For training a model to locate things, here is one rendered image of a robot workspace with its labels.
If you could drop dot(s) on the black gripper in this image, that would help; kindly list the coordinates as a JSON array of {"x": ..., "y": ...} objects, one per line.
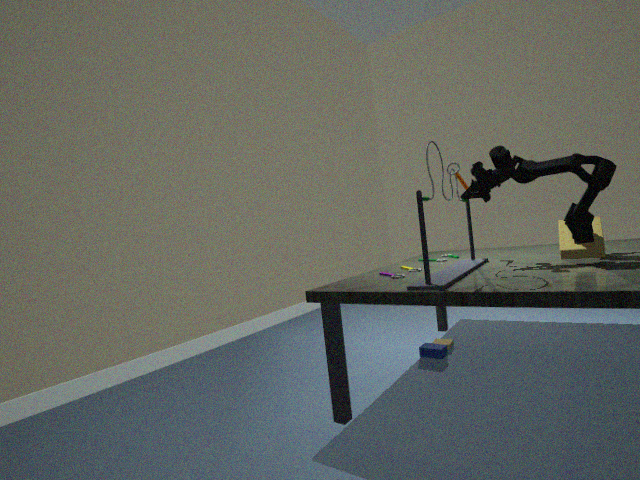
[{"x": 481, "y": 187}]

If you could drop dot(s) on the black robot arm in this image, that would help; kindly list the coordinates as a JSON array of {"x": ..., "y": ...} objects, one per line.
[{"x": 578, "y": 219}]

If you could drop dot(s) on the orange handle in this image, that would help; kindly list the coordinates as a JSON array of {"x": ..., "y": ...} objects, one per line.
[{"x": 458, "y": 176}]

